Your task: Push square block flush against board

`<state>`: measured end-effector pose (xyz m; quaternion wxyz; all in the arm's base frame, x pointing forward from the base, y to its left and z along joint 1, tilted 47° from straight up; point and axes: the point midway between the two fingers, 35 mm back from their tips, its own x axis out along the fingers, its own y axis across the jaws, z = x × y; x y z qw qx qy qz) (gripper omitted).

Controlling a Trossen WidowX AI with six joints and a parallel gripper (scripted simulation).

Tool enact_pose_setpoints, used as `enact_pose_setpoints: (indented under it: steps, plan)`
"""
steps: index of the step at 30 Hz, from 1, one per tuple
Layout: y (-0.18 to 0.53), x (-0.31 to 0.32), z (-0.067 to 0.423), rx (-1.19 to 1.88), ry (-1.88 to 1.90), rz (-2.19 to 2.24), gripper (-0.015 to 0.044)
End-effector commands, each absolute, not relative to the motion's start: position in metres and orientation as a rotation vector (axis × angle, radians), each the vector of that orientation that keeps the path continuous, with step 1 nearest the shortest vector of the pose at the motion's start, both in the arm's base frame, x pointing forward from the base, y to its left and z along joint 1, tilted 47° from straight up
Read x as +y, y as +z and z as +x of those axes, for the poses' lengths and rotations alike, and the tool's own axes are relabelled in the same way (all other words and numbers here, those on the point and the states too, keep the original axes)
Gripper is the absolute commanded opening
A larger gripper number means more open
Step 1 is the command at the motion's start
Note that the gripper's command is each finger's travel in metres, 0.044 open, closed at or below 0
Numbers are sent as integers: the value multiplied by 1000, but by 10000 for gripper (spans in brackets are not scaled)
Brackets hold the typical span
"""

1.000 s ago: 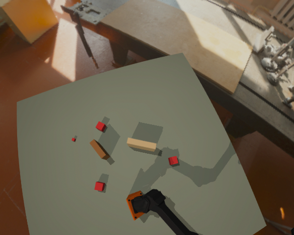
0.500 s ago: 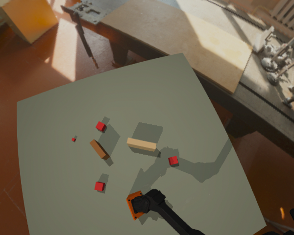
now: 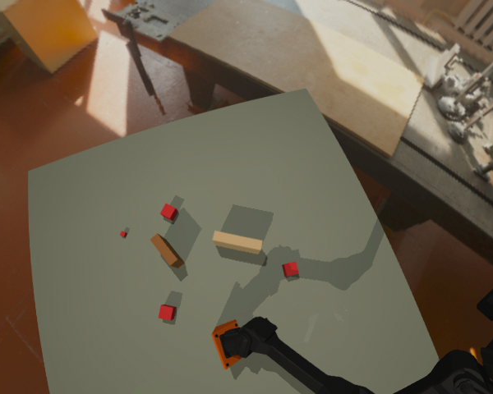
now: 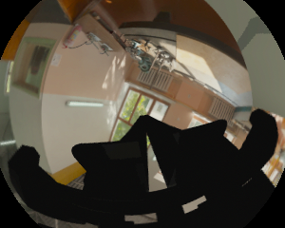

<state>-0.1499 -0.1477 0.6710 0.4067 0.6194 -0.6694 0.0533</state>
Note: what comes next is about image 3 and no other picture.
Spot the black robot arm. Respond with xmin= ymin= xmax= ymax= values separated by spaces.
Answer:
xmin=219 ymin=317 xmax=493 ymax=394

